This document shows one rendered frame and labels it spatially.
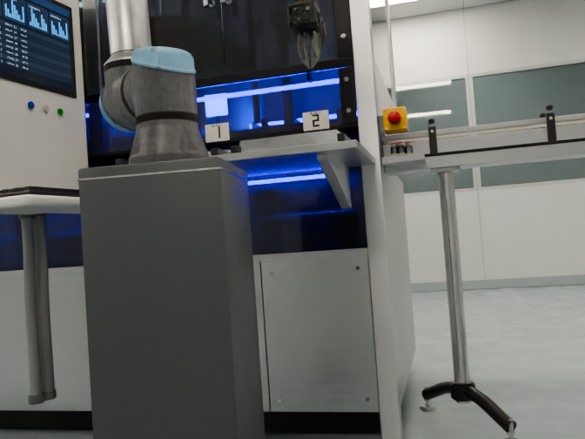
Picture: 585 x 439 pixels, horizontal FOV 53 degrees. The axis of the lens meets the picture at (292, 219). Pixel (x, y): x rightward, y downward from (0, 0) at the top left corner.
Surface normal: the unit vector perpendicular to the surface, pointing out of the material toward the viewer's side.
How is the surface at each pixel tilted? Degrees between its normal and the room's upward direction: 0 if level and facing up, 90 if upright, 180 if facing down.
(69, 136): 90
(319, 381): 90
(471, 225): 90
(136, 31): 90
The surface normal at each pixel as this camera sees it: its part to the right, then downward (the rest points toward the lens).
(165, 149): 0.12, -0.34
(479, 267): -0.25, -0.02
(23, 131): 0.92, -0.07
